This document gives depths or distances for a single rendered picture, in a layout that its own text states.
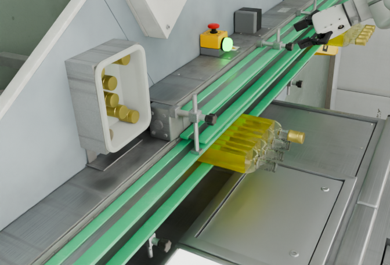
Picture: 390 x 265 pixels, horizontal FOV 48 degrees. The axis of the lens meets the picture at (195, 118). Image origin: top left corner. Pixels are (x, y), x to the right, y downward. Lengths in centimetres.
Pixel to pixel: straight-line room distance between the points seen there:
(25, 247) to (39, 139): 22
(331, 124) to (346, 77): 572
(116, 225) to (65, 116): 27
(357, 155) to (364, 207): 32
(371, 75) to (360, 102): 50
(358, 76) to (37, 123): 670
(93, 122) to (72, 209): 20
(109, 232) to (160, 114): 36
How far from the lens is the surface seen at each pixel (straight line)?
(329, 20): 142
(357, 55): 730
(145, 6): 112
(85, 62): 97
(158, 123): 115
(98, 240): 93
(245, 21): 171
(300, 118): 177
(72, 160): 108
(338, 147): 160
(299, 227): 119
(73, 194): 103
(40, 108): 98
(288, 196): 129
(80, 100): 101
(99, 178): 107
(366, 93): 751
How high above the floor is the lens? 145
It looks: 27 degrees down
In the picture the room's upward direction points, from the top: 103 degrees clockwise
